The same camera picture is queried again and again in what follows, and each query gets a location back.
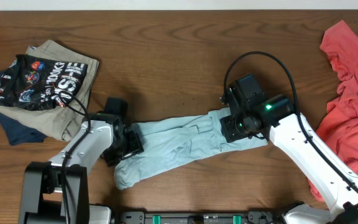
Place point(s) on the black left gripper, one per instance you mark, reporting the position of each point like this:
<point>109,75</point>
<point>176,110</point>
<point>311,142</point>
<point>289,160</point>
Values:
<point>132,144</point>

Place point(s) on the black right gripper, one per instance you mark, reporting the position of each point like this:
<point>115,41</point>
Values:
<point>229,129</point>

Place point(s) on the light blue t-shirt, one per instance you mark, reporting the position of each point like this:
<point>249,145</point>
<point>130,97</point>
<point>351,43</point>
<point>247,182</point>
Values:
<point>174,142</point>

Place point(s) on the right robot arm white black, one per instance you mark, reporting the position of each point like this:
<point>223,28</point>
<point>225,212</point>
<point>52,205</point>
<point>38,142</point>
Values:
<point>275,119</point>

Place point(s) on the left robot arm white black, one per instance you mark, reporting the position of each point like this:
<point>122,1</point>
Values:
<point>56,191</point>

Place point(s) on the beige folded garment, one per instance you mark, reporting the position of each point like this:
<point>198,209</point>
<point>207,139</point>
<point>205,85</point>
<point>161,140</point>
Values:
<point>59,123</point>

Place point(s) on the navy folded garment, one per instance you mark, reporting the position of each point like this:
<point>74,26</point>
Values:
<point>18,133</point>

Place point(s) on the black printed folded shirt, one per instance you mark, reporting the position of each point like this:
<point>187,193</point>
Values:
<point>37,84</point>

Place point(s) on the red t-shirt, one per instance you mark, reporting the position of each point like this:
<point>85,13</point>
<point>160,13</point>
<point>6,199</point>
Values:
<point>339,128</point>

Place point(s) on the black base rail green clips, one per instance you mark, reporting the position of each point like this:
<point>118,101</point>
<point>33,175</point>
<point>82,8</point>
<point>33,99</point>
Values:
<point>250,217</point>

